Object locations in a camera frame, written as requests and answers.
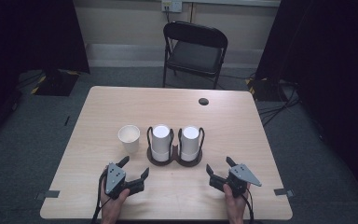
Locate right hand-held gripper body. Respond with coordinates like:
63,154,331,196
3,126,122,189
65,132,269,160
223,163,263,199

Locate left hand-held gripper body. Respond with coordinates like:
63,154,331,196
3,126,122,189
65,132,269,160
103,161,138,201

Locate single white paper cup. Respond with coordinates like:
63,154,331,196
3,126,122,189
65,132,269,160
117,124,142,154

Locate dark double cup holder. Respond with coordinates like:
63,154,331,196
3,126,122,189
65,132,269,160
145,126,206,168

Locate person's left hand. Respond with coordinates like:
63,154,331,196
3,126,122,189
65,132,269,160
100,167,131,224

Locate person's right hand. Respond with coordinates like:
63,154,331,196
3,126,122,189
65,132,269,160
222,182,253,224

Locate grey tape strip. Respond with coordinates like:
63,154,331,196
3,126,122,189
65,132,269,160
273,188,296,199
34,189,62,201

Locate black stand base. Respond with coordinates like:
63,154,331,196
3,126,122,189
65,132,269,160
245,77,291,103
30,68,81,97

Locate black folding chair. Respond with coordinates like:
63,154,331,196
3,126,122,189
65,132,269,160
162,21,229,91

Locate dark curtain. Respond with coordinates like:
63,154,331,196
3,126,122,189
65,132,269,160
0,0,91,147
254,0,358,202

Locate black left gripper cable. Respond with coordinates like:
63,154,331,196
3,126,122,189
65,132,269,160
90,170,113,224

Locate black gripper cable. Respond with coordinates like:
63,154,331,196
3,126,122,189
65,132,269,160
242,181,255,224
90,170,113,224

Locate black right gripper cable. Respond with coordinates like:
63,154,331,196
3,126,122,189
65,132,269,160
242,181,255,224

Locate black floor cables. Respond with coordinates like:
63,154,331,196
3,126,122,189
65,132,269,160
256,78,303,128

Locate white wall socket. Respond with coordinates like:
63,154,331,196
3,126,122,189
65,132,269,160
160,0,184,14

